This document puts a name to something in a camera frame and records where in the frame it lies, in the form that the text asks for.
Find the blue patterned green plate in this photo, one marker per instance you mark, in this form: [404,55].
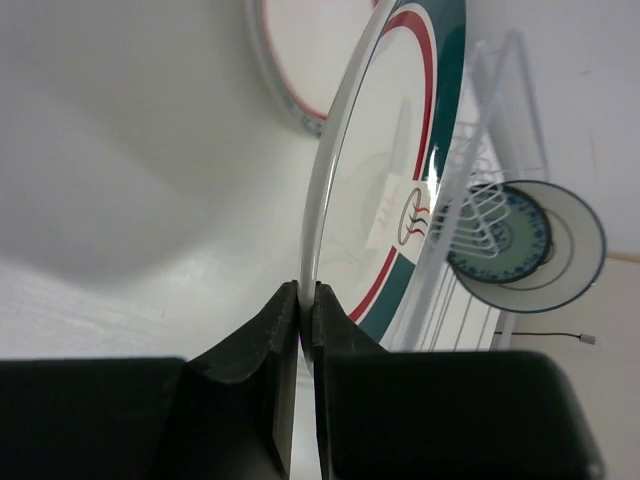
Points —
[502,235]

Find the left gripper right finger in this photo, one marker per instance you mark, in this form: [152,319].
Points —
[441,415]

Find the white wire dish rack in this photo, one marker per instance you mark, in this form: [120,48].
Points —
[497,138]

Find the white plate with dark rim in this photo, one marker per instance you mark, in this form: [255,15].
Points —
[572,264]

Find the black wall cable white plug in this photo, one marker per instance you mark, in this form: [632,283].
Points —
[582,338]

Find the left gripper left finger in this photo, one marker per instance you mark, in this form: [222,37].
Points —
[226,414]

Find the green red rimmed plate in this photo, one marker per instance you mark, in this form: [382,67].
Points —
[302,49]
[380,158]

